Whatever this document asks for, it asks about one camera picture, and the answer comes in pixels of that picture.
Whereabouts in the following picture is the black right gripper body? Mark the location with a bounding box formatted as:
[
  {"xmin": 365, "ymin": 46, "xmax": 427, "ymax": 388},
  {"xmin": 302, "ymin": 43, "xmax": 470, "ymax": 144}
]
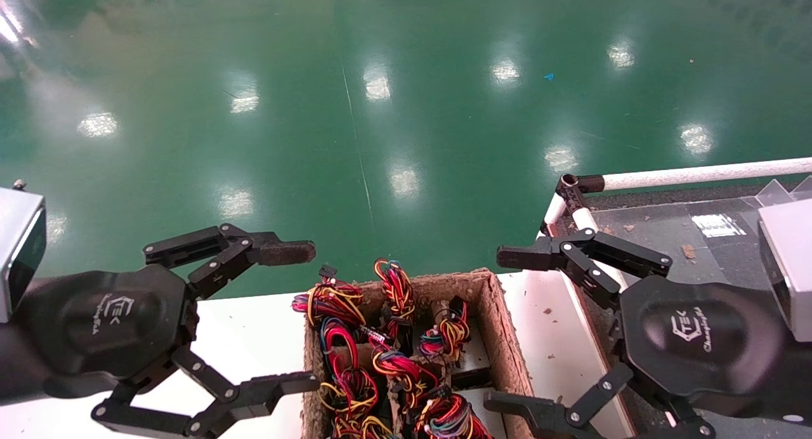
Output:
[{"xmin": 619, "ymin": 274, "xmax": 791, "ymax": 405}]

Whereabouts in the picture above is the white printed label sticker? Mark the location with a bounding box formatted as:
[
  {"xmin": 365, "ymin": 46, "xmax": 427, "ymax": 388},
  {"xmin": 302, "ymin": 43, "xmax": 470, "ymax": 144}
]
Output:
[{"xmin": 691, "ymin": 213, "xmax": 747, "ymax": 238}]

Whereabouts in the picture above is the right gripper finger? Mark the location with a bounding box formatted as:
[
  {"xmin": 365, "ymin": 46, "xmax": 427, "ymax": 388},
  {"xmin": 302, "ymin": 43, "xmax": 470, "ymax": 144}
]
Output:
[
  {"xmin": 496, "ymin": 228, "xmax": 673, "ymax": 310},
  {"xmin": 483, "ymin": 362, "xmax": 717, "ymax": 439}
]

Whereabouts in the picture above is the clear acrylic divider tray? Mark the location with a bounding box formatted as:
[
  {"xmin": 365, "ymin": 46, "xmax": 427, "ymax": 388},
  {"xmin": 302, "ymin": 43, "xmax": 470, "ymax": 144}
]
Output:
[{"xmin": 587, "ymin": 176, "xmax": 812, "ymax": 300}]

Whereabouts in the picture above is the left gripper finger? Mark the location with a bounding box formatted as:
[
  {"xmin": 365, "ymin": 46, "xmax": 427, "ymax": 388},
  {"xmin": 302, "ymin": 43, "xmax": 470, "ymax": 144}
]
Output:
[
  {"xmin": 91, "ymin": 345, "xmax": 321, "ymax": 439},
  {"xmin": 143, "ymin": 223, "xmax": 317, "ymax": 300}
]

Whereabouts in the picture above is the power supply with coloured wires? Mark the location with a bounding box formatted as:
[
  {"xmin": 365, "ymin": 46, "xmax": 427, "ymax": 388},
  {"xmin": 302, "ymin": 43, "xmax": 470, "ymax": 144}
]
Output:
[
  {"xmin": 419, "ymin": 296, "xmax": 471, "ymax": 365},
  {"xmin": 320, "ymin": 317, "xmax": 375, "ymax": 379},
  {"xmin": 373, "ymin": 258, "xmax": 416, "ymax": 339},
  {"xmin": 409, "ymin": 388, "xmax": 494, "ymax": 439},
  {"xmin": 317, "ymin": 366, "xmax": 391, "ymax": 439},
  {"xmin": 292, "ymin": 265, "xmax": 367, "ymax": 329},
  {"xmin": 371, "ymin": 345, "xmax": 440, "ymax": 395}
]

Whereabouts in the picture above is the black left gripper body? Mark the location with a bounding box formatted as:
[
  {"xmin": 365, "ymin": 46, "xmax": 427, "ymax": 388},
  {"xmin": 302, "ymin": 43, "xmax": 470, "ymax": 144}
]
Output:
[{"xmin": 13, "ymin": 265, "xmax": 199, "ymax": 400}]

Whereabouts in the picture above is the brown fibre cardboard box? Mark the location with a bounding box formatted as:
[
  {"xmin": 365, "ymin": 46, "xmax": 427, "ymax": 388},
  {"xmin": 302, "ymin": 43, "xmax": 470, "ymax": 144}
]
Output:
[{"xmin": 303, "ymin": 268, "xmax": 535, "ymax": 439}]

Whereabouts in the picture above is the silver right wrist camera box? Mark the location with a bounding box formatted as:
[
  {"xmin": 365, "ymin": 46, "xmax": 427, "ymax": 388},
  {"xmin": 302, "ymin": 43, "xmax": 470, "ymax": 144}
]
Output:
[{"xmin": 758, "ymin": 198, "xmax": 812, "ymax": 343}]

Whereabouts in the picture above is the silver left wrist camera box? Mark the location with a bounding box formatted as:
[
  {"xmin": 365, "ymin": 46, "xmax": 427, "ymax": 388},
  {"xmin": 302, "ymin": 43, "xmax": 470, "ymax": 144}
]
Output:
[{"xmin": 0, "ymin": 179, "xmax": 47, "ymax": 323}]

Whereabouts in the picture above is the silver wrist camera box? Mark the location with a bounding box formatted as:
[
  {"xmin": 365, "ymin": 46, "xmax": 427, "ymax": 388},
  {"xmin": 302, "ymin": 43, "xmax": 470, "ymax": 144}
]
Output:
[
  {"xmin": 0, "ymin": 179, "xmax": 47, "ymax": 323},
  {"xmin": 758, "ymin": 198, "xmax": 812, "ymax": 343}
]

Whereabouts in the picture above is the white pipe rack frame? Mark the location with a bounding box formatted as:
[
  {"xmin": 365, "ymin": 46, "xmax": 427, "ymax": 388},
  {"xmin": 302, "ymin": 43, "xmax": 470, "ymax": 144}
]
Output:
[{"xmin": 538, "ymin": 157, "xmax": 812, "ymax": 439}]

